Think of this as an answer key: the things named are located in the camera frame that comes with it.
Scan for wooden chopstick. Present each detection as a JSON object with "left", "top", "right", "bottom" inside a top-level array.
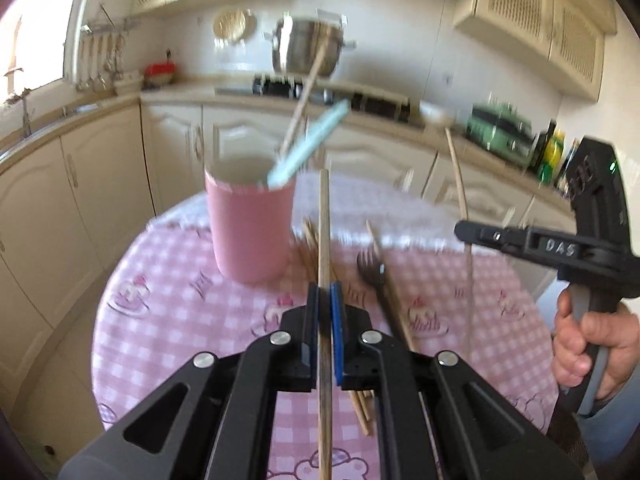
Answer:
[
  {"left": 317, "top": 169, "right": 333, "bottom": 480},
  {"left": 366, "top": 219, "right": 419, "bottom": 352},
  {"left": 441, "top": 127, "right": 476, "bottom": 356},
  {"left": 303, "top": 217, "right": 371, "bottom": 436}
]

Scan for lower kitchen cabinets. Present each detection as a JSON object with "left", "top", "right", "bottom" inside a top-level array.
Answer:
[{"left": 1, "top": 98, "right": 572, "bottom": 410}]

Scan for right hand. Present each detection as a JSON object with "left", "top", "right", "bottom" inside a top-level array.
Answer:
[{"left": 551, "top": 286, "right": 640, "bottom": 403}]

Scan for oil bottles group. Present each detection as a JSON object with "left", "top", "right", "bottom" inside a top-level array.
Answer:
[{"left": 527, "top": 119, "right": 580, "bottom": 188}]

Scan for pink checkered tablecloth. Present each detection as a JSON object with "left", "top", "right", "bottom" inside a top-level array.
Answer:
[{"left": 90, "top": 213, "right": 561, "bottom": 480}]

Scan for dark brown plastic fork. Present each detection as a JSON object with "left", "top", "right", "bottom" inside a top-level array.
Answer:
[{"left": 356, "top": 249, "right": 402, "bottom": 340}]

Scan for green electric grill appliance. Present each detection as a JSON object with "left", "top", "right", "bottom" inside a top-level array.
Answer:
[{"left": 466, "top": 102, "right": 535, "bottom": 169}]

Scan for pink cup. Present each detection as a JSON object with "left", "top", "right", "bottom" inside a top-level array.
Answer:
[{"left": 204, "top": 154, "right": 296, "bottom": 284}]

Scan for white bowl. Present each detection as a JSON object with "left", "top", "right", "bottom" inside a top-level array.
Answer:
[{"left": 419, "top": 100, "right": 456, "bottom": 128}]

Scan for light blue utensil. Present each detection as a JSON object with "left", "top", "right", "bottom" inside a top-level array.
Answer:
[{"left": 266, "top": 100, "right": 352, "bottom": 188}]

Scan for black induction cooktop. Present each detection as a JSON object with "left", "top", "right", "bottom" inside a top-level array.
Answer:
[{"left": 214, "top": 72, "right": 414, "bottom": 124}]

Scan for steel sink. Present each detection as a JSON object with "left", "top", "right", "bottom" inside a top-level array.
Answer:
[{"left": 0, "top": 103, "right": 101, "bottom": 155}]

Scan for sink faucet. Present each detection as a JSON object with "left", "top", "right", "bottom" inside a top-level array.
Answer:
[{"left": 4, "top": 87, "right": 32, "bottom": 139}]

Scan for red container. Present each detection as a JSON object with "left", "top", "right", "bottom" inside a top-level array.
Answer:
[{"left": 144, "top": 49, "right": 177, "bottom": 87}]

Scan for stainless steel pot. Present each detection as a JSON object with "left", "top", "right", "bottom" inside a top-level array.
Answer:
[{"left": 264, "top": 9, "right": 357, "bottom": 78}]

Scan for hanging utensil rack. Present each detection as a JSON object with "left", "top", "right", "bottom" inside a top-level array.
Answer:
[{"left": 75, "top": 2, "right": 140, "bottom": 93}]

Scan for round woven trivet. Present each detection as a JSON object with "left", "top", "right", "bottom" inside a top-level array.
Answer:
[{"left": 213, "top": 9, "right": 248, "bottom": 44}]

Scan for window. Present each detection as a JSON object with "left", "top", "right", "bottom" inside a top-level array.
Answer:
[{"left": 1, "top": 0, "right": 74, "bottom": 102}]

